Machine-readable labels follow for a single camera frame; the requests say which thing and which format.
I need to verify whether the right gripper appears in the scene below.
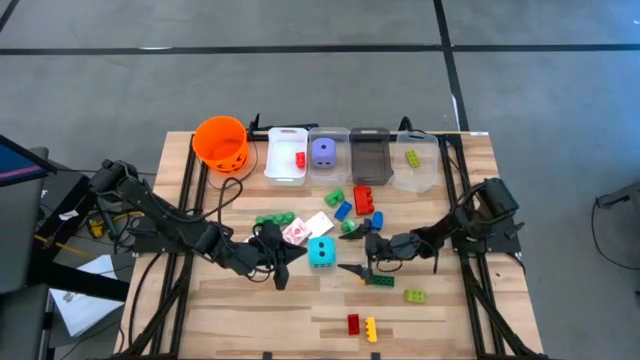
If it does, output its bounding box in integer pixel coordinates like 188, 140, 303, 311
336, 217, 419, 287

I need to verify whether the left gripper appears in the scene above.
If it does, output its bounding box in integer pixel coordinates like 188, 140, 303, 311
239, 222, 309, 292

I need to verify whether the playing card box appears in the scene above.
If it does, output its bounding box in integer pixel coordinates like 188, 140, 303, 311
303, 210, 335, 240
281, 217, 311, 247

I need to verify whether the teal foam die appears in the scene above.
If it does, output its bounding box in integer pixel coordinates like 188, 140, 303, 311
306, 236, 337, 270

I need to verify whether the long green toy brick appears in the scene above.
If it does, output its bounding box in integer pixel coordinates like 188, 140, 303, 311
254, 211, 297, 227

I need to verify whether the purple foam die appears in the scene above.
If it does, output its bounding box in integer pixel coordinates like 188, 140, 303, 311
311, 137, 338, 170

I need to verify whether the large red toy brick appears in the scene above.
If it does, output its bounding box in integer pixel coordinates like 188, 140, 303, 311
352, 184, 376, 217

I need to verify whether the clear plastic bin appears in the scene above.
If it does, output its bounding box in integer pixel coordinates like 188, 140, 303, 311
391, 130, 440, 194
306, 126, 352, 186

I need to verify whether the smoked grey plastic bin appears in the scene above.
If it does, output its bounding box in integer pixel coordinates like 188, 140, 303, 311
348, 127, 395, 187

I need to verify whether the white plastic bin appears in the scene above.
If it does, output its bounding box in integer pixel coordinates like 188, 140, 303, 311
263, 126, 309, 183

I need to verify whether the orange pumpkin bucket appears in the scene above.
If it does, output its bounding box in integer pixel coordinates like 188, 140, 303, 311
191, 115, 250, 175

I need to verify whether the white paper sheet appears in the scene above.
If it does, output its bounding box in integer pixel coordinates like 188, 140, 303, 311
49, 254, 119, 337

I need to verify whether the black side cart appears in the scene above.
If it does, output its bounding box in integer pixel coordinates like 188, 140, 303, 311
0, 144, 132, 360

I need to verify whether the grey stand leg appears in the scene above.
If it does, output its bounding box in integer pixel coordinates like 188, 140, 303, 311
592, 179, 640, 211

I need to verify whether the black left camera cable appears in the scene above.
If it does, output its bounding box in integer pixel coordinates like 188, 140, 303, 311
215, 139, 260, 226

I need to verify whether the black looped cable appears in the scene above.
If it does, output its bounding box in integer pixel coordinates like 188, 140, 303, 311
398, 115, 426, 136

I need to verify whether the yellow cable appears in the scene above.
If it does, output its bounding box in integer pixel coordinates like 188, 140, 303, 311
87, 212, 131, 239

